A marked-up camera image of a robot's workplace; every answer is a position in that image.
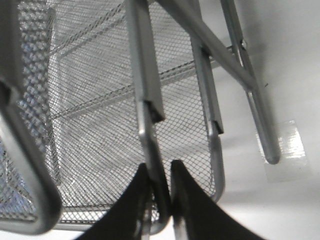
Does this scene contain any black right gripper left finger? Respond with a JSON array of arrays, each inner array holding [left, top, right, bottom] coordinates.
[[80, 163, 152, 240]]

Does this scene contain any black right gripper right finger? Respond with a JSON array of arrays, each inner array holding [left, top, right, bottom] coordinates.
[[170, 160, 262, 240]]

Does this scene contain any silver mesh tray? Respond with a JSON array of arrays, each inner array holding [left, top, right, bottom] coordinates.
[[0, 0, 62, 235], [0, 0, 226, 235]]

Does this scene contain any clear tape patch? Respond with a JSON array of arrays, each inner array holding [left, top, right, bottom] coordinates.
[[256, 120, 311, 183]]

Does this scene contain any silver mesh top tray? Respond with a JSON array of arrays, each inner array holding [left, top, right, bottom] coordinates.
[[0, 0, 62, 235]]

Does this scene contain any grey metal rack frame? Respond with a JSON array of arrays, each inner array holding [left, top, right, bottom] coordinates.
[[154, 0, 281, 165]]

